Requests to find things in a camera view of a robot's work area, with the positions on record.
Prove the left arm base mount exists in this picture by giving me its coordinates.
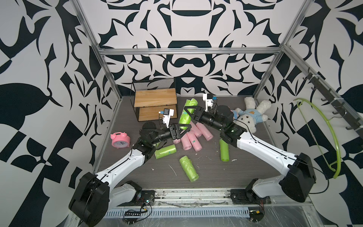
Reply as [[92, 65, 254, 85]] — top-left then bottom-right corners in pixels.
[[117, 190, 156, 207]]

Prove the black round connector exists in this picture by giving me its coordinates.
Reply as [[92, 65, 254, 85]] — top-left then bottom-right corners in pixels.
[[249, 210, 265, 223]]

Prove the green plastic hanger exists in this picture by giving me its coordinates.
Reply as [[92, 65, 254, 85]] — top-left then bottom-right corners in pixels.
[[295, 98, 342, 179]]

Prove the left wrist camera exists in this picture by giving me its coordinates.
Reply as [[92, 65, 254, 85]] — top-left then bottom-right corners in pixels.
[[159, 108, 175, 128]]

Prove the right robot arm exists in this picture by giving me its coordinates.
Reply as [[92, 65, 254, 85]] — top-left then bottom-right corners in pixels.
[[184, 106, 316, 202]]

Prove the white teddy bear plush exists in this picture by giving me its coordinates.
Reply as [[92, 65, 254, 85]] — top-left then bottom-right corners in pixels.
[[231, 97, 272, 134]]

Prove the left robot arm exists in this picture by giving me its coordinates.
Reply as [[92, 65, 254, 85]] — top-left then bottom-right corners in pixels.
[[69, 122, 192, 227]]

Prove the wire and wood shelf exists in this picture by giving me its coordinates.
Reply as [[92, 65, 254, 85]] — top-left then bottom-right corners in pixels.
[[130, 78, 179, 123]]

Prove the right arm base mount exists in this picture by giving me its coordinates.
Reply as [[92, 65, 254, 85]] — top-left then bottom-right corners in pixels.
[[230, 189, 271, 205]]

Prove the pink alarm clock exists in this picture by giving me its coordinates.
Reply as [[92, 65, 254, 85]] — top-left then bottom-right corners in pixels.
[[110, 132, 130, 148]]

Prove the black usb hub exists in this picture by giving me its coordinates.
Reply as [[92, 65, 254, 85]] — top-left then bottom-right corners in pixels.
[[123, 210, 142, 218]]

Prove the black wall hook rail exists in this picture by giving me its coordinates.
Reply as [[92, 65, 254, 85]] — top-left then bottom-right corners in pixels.
[[302, 68, 363, 137]]

